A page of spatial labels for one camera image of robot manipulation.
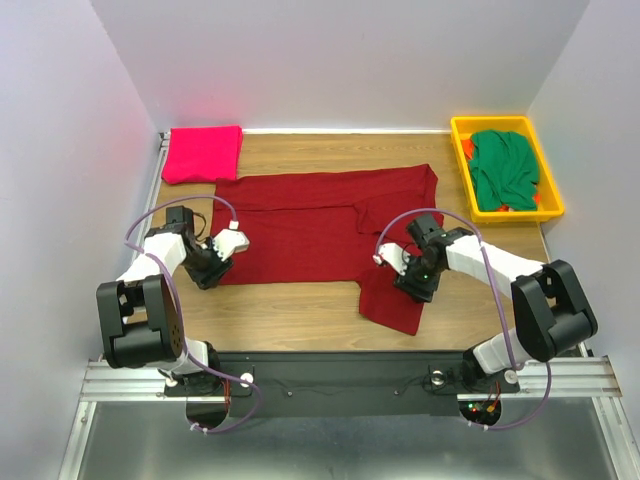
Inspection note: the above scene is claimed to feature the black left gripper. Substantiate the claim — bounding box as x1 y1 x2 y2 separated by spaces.
182 235 235 291

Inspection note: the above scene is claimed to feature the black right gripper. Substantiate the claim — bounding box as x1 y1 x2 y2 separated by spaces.
391 252 444 303

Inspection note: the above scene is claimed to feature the dark red t shirt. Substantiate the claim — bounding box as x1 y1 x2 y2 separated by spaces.
211 164 438 335

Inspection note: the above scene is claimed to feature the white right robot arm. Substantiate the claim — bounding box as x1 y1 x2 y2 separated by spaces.
376 210 598 390

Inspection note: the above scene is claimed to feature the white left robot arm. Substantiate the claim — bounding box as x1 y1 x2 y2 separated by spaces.
96 206 250 397

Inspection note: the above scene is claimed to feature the folded pink t shirt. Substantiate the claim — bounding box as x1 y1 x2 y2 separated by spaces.
161 125 243 185

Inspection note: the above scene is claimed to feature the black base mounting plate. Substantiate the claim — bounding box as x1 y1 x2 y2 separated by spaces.
164 351 519 426

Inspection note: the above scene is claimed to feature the green t shirt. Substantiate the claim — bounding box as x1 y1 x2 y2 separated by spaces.
468 129 540 212

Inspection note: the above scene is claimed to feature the orange t shirt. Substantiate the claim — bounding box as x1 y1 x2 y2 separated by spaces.
461 138 475 161

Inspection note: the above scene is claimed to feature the yellow plastic bin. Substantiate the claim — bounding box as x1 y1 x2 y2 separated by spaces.
450 116 564 223

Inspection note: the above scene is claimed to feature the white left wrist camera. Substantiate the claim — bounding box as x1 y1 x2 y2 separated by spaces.
212 220 250 262

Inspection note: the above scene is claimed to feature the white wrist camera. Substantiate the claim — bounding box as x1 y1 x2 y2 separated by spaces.
373 242 416 276
212 220 250 262

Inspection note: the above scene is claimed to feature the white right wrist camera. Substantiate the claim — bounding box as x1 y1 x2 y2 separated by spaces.
373 242 416 276

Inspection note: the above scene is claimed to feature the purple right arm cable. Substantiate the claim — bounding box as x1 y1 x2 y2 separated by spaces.
374 207 554 432

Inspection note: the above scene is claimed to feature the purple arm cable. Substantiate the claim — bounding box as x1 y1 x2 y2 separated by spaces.
374 207 554 432
123 194 264 435

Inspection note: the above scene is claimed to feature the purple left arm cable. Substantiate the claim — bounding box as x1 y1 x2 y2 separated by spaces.
123 194 264 435

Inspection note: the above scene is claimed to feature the aluminium frame rail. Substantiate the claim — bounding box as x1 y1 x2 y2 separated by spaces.
80 357 622 402

